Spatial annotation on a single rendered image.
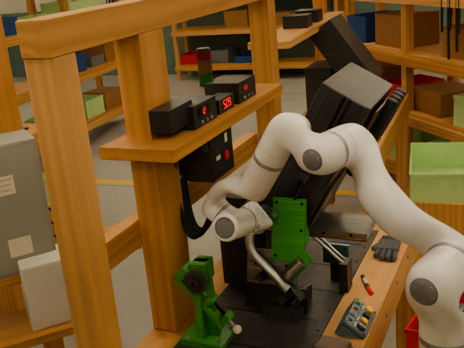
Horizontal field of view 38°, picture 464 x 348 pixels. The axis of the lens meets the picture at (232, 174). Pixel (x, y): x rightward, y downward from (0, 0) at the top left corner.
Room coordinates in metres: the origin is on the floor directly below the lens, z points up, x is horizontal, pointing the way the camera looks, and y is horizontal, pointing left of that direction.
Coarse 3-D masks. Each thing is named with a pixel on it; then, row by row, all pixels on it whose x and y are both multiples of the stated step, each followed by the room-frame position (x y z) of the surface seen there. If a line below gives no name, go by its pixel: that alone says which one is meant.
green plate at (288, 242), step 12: (276, 204) 2.06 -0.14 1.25; (288, 204) 2.04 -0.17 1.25; (300, 204) 2.03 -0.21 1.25; (288, 216) 2.03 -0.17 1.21; (300, 216) 2.02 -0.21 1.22; (276, 228) 2.04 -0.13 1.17; (288, 228) 2.02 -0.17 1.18; (300, 228) 2.01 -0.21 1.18; (276, 240) 2.03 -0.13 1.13; (288, 240) 2.01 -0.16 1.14; (300, 240) 2.00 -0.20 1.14; (276, 252) 2.02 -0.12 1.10; (288, 252) 2.00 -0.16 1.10; (300, 252) 1.99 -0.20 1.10
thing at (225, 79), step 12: (204, 84) 2.36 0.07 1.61; (216, 84) 2.34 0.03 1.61; (228, 84) 2.32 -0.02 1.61; (240, 84) 2.32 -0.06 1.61; (252, 84) 2.42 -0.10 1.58; (180, 96) 2.17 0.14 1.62; (192, 96) 2.15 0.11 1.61; (204, 96) 2.13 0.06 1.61; (240, 96) 2.32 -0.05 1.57; (252, 96) 2.41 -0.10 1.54; (192, 108) 2.00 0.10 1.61; (204, 108) 2.06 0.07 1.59; (192, 120) 2.00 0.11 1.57; (204, 120) 2.05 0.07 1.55
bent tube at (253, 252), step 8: (264, 208) 2.03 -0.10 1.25; (272, 216) 2.02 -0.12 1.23; (248, 240) 2.04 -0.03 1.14; (248, 248) 2.03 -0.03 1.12; (256, 256) 2.01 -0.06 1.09; (264, 264) 2.00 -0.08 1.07; (272, 272) 1.98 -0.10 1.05; (280, 280) 1.96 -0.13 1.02; (280, 288) 1.95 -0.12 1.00; (288, 288) 1.94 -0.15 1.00
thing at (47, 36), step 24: (144, 0) 1.99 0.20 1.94; (168, 0) 2.11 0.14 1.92; (192, 0) 2.25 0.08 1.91; (216, 0) 2.41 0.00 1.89; (240, 0) 2.60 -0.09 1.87; (24, 24) 1.61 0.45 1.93; (48, 24) 1.59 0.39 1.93; (72, 24) 1.67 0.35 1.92; (96, 24) 1.76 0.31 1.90; (120, 24) 1.86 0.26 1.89; (144, 24) 1.97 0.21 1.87; (168, 24) 2.10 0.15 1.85; (24, 48) 1.61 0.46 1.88; (48, 48) 1.58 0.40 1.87; (72, 48) 1.66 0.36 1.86
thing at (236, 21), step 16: (224, 16) 11.21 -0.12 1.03; (240, 16) 11.13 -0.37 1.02; (176, 32) 11.44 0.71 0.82; (192, 32) 11.33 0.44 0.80; (208, 32) 11.22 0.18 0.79; (224, 32) 11.11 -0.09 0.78; (240, 32) 11.01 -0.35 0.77; (176, 48) 11.50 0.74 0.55; (224, 48) 11.67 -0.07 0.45; (176, 64) 11.51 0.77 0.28; (192, 64) 11.43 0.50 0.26; (224, 64) 11.18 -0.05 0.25; (240, 64) 11.07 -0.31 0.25; (288, 64) 10.72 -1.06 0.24; (304, 64) 10.61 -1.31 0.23
